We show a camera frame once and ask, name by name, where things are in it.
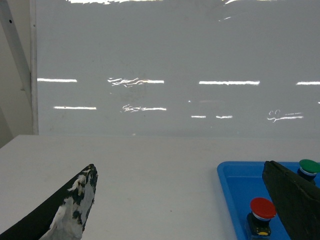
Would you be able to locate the left gripper black white-smeared left finger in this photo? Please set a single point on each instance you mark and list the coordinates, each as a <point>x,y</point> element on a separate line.
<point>62,216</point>

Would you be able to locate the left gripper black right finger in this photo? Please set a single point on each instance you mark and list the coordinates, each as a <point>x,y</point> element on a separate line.
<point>296,200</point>

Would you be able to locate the red mushroom push button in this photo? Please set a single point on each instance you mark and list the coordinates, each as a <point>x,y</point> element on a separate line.
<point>258,220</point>

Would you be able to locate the green mushroom push button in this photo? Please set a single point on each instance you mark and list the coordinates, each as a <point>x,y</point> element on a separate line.
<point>308,170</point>

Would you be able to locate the blue plastic tray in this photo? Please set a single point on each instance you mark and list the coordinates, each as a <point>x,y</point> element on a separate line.
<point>241,181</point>

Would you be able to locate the white frame post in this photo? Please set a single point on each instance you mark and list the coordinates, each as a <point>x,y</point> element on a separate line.
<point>15,71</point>

